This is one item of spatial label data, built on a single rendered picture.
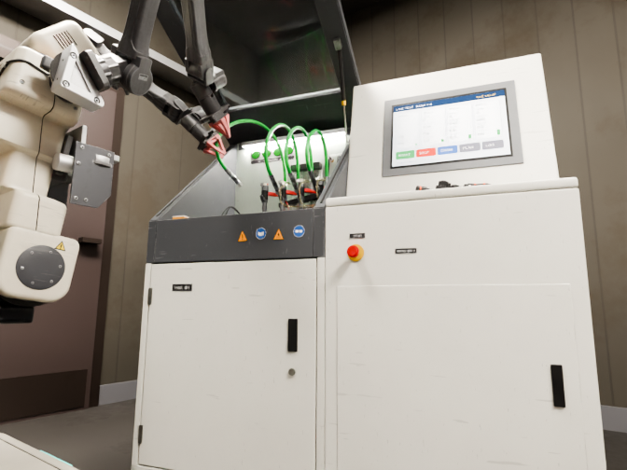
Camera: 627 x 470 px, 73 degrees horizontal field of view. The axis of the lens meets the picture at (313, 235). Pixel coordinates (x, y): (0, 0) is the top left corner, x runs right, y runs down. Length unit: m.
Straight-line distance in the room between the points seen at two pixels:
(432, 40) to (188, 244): 2.62
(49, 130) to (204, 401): 0.92
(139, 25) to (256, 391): 1.08
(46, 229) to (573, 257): 1.30
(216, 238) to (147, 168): 1.98
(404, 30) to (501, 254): 2.77
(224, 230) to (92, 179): 0.47
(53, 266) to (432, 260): 0.98
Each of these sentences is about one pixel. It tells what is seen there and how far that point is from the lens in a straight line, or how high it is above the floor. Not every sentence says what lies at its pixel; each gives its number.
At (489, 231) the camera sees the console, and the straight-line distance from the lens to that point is 1.26.
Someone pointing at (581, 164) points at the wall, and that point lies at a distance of 2.98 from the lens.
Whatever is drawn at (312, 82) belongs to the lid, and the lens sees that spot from 1.96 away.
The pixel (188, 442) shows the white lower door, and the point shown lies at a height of 0.20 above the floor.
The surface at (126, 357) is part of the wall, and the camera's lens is 3.27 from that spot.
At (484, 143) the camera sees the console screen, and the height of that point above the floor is 1.20.
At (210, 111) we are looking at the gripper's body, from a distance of 1.51.
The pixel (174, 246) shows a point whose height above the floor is 0.85.
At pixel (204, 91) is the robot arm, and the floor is 1.33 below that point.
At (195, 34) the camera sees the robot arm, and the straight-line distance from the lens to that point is 1.41.
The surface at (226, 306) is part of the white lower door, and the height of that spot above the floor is 0.64.
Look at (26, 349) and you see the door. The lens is 2.95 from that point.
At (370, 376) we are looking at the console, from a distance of 1.29.
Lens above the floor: 0.64
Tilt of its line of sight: 9 degrees up
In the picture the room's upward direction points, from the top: straight up
